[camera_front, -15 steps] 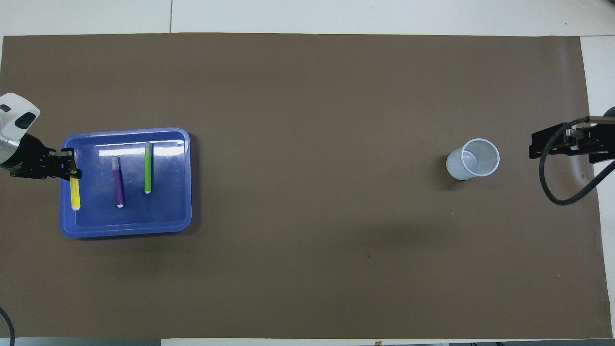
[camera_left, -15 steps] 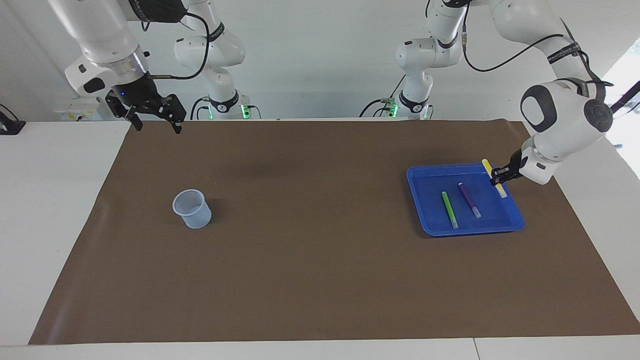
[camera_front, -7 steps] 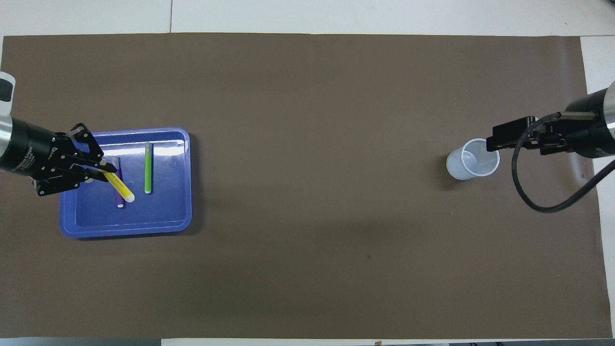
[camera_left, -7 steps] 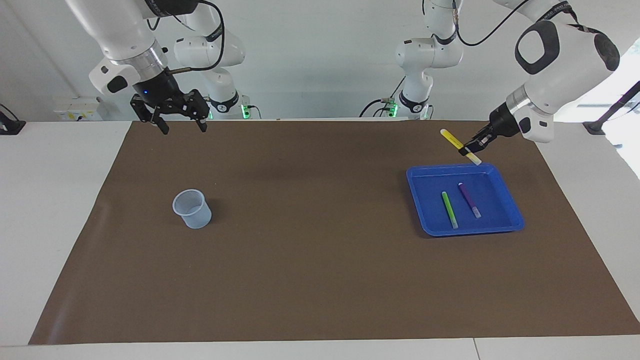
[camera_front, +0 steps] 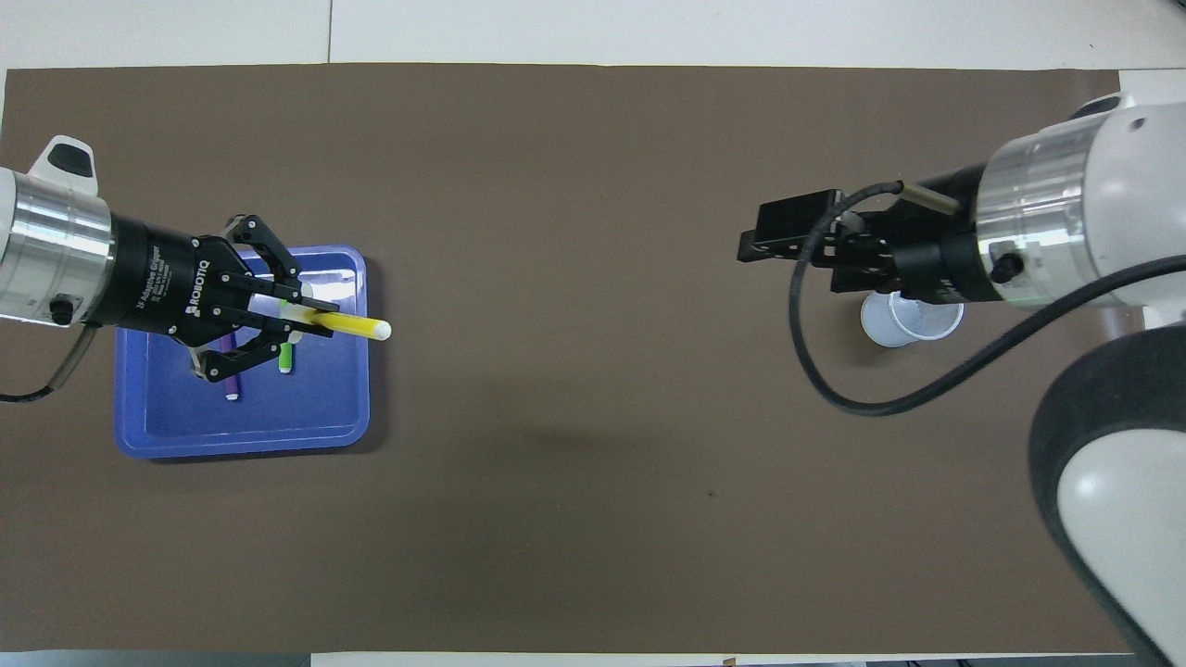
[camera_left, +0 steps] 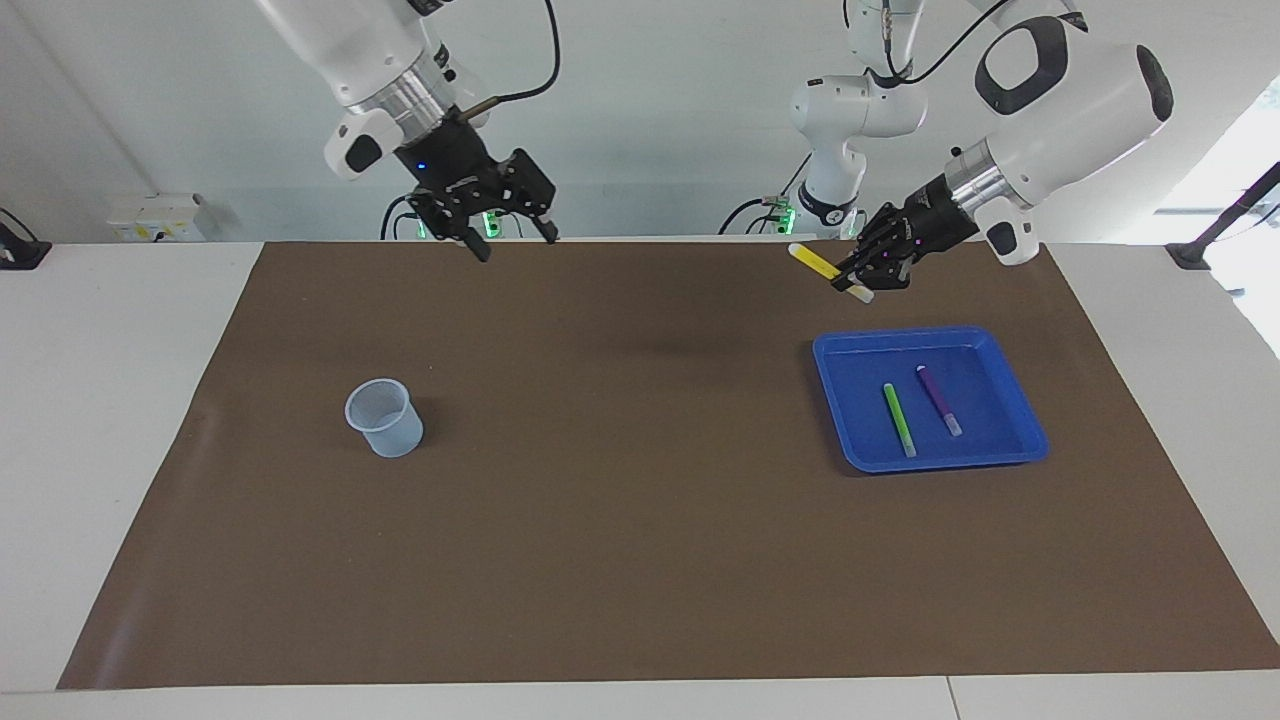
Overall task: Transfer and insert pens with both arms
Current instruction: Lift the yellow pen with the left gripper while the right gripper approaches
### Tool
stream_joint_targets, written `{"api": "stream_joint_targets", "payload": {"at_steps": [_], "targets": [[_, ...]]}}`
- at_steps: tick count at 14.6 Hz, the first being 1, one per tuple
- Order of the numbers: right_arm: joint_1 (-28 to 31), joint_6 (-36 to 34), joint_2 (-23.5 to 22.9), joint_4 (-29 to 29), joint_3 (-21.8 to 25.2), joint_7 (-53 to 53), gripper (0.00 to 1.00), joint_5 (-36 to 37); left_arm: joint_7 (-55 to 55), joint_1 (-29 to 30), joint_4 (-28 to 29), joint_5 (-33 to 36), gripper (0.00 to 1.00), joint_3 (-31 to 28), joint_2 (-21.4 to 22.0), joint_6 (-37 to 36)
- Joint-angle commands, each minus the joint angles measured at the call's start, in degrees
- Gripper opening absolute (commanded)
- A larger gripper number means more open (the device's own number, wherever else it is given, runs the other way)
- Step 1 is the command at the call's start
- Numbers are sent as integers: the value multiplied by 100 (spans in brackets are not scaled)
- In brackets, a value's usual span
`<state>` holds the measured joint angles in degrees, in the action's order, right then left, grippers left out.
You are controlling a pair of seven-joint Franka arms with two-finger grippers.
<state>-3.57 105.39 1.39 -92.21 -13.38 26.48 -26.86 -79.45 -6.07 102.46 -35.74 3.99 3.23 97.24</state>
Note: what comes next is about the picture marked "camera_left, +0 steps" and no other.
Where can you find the yellow pen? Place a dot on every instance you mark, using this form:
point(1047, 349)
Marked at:
point(815, 261)

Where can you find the white wall outlet box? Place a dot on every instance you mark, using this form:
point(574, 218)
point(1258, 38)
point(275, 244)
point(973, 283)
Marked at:
point(160, 218)

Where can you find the translucent plastic cup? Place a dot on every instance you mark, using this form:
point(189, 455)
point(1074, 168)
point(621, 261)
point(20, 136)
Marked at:
point(395, 435)

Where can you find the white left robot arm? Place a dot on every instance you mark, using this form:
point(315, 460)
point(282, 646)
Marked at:
point(1080, 90)

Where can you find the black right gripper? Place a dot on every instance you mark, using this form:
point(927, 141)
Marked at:
point(450, 160)

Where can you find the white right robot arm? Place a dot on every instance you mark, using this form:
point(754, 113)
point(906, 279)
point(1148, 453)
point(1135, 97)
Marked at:
point(350, 50)

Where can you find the purple pen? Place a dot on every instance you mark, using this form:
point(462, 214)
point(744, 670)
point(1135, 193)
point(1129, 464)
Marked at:
point(938, 398)

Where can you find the small black table clamp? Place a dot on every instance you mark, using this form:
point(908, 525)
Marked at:
point(25, 252)

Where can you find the black clamp with rod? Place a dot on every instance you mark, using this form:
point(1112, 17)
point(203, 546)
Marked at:
point(1220, 225)

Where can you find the green pen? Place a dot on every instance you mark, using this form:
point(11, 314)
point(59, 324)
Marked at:
point(898, 418)

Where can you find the blue plastic tray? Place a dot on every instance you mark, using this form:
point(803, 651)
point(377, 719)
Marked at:
point(990, 440)

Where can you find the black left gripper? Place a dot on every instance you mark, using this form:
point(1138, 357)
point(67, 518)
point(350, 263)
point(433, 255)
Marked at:
point(935, 220)

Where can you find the brown table mat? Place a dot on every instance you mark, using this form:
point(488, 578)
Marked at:
point(640, 520)

